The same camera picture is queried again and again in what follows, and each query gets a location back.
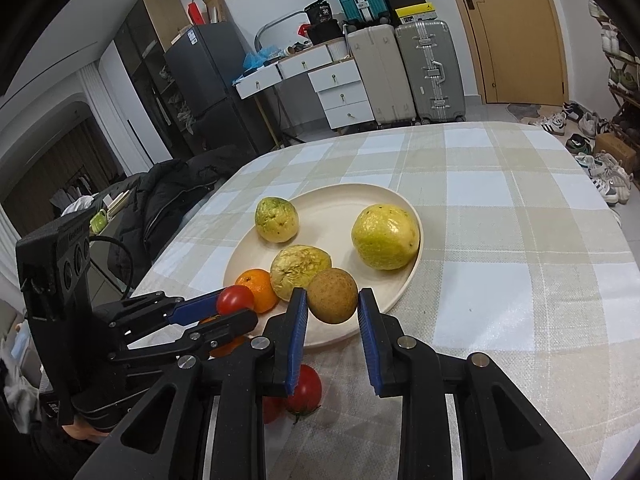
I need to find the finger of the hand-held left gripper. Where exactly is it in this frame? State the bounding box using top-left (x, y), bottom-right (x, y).
top-left (95, 287), bottom-right (227, 347)
top-left (107, 308), bottom-right (259, 367)

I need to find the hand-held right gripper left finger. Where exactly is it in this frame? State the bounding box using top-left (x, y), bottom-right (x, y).
top-left (72, 287), bottom-right (309, 480)

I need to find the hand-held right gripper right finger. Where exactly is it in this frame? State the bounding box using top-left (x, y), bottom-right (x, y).
top-left (357, 287), bottom-right (591, 480)

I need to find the red tomato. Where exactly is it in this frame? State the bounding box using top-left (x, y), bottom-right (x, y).
top-left (216, 285), bottom-right (256, 316)
top-left (286, 364), bottom-right (323, 416)

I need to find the orange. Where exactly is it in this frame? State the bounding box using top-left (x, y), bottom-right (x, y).
top-left (199, 315), bottom-right (248, 359)
top-left (235, 268), bottom-right (280, 314)

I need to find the brown round fruit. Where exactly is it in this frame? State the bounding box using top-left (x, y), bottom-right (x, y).
top-left (306, 267), bottom-right (360, 325)

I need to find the large yellow passion fruit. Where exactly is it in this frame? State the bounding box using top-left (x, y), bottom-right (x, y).
top-left (351, 203), bottom-right (421, 271)

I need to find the green mottled yellow passion fruit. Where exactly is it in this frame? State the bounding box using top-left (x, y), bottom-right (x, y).
top-left (255, 196), bottom-right (300, 244)

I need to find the cream round plate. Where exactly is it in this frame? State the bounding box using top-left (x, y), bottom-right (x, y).
top-left (222, 184), bottom-right (425, 350)

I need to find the person's left forearm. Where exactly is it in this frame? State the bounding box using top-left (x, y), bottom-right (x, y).
top-left (0, 400), bottom-right (101, 480)

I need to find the person's left hand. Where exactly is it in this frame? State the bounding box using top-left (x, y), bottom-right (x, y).
top-left (62, 412), bottom-right (113, 445)

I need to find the black jacket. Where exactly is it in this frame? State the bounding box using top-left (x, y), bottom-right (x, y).
top-left (107, 146), bottom-right (246, 281)

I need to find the checked beige tablecloth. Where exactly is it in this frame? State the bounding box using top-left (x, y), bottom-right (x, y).
top-left (127, 121), bottom-right (636, 480)

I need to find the dark grey fridge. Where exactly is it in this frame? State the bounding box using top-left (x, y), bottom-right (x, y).
top-left (163, 22), bottom-right (273, 153)

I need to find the white drawer cabinet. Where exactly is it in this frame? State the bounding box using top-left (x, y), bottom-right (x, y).
top-left (307, 62), bottom-right (376, 130)

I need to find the tall dark wooden cabinet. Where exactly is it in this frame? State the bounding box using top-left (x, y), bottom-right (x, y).
top-left (114, 0), bottom-right (201, 161)

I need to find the blue plastic bag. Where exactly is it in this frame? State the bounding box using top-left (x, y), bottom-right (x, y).
top-left (243, 45), bottom-right (281, 71)

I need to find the white desk with drawers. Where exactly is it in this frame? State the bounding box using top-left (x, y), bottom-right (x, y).
top-left (234, 42), bottom-right (358, 101)

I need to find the beige suitcase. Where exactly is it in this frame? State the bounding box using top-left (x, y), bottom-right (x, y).
top-left (346, 24), bottom-right (418, 128)

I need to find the grey suitcase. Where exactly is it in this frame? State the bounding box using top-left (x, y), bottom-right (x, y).
top-left (395, 20), bottom-right (467, 125)

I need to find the pile of floor shoes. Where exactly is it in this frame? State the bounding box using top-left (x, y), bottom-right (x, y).
top-left (527, 101), bottom-right (633, 206)

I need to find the brown cardboard box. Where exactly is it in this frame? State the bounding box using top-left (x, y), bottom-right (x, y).
top-left (202, 0), bottom-right (231, 25)

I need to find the black bag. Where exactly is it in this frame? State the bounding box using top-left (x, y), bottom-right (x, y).
top-left (306, 20), bottom-right (346, 45)

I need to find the small cardboard box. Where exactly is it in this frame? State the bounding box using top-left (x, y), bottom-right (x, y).
top-left (594, 132), bottom-right (639, 166)

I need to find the small black box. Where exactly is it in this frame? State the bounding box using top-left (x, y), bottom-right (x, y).
top-left (304, 0), bottom-right (337, 25)

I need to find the yellow black shoebox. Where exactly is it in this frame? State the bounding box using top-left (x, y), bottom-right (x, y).
top-left (395, 4), bottom-right (440, 25)

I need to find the tan wooden door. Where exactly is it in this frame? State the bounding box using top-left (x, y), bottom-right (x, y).
top-left (440, 0), bottom-right (570, 107)

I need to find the wooden shoe rack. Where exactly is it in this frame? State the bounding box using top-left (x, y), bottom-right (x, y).
top-left (587, 0), bottom-right (640, 161)

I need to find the row of shelved shoes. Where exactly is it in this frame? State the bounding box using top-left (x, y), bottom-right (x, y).
top-left (589, 1), bottom-right (640, 106)

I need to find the black cable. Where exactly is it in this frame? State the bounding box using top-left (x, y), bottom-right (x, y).
top-left (92, 236), bottom-right (135, 299)

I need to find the curved grey metal frame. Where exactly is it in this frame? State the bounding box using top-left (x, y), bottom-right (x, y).
top-left (254, 10), bottom-right (307, 54)

